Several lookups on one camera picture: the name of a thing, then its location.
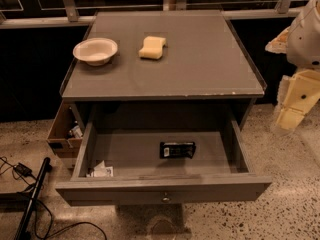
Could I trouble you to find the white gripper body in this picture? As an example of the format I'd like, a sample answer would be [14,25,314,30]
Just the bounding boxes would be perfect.
[283,70,320,115]

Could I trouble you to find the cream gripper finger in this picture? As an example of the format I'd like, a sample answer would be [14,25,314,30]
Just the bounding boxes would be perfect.
[276,108,305,130]
[265,28,289,54]

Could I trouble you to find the black rxbar chocolate wrapper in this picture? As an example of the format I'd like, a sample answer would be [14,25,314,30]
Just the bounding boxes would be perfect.
[160,142,196,159]

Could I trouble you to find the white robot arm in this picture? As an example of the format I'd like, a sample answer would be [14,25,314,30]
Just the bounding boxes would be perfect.
[265,0,320,131]

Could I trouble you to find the open grey top drawer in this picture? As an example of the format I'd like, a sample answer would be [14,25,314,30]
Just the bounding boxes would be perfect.
[56,120,272,206]

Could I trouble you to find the round metal drawer knob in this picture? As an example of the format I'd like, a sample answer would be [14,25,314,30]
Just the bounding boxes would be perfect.
[161,193,171,203]

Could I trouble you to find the grey cabinet with counter top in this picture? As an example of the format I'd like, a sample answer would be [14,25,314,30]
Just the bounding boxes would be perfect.
[62,10,265,124]

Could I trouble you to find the white packet in drawer corner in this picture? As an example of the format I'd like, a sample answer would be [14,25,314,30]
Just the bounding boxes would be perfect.
[86,161,114,177]

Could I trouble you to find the yellow sponge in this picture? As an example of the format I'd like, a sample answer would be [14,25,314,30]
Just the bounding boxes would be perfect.
[138,36,166,60]

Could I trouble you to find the round cabinet base foot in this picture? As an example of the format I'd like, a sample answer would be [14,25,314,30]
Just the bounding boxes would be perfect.
[146,215,188,240]

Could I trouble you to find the white paper bowl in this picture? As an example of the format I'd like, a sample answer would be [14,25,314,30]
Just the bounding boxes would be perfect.
[73,38,118,66]

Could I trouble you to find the small items in cardboard box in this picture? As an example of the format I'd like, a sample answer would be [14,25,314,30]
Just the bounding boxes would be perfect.
[68,125,83,139]

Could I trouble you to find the brown cardboard box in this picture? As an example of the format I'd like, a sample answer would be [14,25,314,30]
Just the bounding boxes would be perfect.
[47,102,82,159]

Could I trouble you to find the black pole on floor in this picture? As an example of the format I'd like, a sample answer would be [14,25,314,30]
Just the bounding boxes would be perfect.
[14,157,51,240]

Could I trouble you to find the metal railing frame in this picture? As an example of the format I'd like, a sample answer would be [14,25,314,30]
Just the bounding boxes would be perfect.
[0,0,320,30]

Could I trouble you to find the black cable with adapter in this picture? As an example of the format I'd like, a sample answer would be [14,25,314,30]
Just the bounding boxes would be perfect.
[0,155,108,240]

